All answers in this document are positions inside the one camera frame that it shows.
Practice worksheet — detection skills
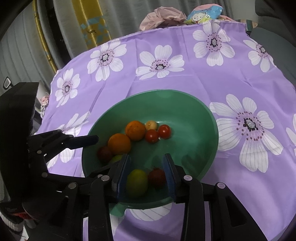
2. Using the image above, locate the green oval fruit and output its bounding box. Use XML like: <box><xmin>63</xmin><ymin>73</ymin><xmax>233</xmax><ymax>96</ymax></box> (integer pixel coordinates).
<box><xmin>110</xmin><ymin>155</ymin><xmax>122</xmax><ymax>164</ymax></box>

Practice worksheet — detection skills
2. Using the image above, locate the orange mandarin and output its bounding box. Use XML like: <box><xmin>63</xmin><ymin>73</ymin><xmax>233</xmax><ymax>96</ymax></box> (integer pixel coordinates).
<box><xmin>107</xmin><ymin>133</ymin><xmax>132</xmax><ymax>155</ymax></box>
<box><xmin>125</xmin><ymin>120</ymin><xmax>146</xmax><ymax>141</ymax></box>

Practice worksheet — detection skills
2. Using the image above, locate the red cherry tomato with stem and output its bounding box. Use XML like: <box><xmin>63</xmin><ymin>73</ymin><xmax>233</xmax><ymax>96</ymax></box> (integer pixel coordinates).
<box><xmin>148</xmin><ymin>168</ymin><xmax>166</xmax><ymax>185</ymax></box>

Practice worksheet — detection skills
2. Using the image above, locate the yellow cherry tomato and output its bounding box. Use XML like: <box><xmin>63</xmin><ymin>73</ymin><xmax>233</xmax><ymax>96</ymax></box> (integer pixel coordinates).
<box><xmin>145</xmin><ymin>120</ymin><xmax>158</xmax><ymax>131</ymax></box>

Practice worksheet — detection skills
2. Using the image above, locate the red cherry tomato front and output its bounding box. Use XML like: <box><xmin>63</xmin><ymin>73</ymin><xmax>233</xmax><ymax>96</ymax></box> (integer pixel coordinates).
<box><xmin>158</xmin><ymin>125</ymin><xmax>171</xmax><ymax>139</ymax></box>

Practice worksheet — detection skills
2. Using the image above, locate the green plastic bowl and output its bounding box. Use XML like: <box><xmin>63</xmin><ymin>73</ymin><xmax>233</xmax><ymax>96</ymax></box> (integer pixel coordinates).
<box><xmin>82</xmin><ymin>90</ymin><xmax>218</xmax><ymax>217</ymax></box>

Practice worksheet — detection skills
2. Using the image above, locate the black floor stand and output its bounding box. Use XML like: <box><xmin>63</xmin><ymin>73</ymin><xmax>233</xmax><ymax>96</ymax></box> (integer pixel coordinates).
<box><xmin>3</xmin><ymin>76</ymin><xmax>13</xmax><ymax>90</ymax></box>

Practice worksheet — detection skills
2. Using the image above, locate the yellow patterned curtain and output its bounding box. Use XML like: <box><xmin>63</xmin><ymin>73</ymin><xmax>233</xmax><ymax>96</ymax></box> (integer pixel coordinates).
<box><xmin>72</xmin><ymin>0</ymin><xmax>111</xmax><ymax>49</ymax></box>

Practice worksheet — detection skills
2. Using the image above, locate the purple floral tablecloth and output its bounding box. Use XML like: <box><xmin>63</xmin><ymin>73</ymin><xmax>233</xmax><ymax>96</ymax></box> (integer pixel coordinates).
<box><xmin>39</xmin><ymin>21</ymin><xmax>295</xmax><ymax>240</ymax></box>

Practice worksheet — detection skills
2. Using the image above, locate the pink crumpled cloth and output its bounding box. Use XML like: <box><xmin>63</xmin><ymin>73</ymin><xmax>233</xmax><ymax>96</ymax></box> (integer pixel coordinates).
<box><xmin>139</xmin><ymin>6</ymin><xmax>187</xmax><ymax>32</ymax></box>

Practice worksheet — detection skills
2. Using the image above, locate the cartoon print pillow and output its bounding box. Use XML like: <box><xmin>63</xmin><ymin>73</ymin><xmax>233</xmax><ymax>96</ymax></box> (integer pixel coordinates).
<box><xmin>184</xmin><ymin>5</ymin><xmax>223</xmax><ymax>25</ymax></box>

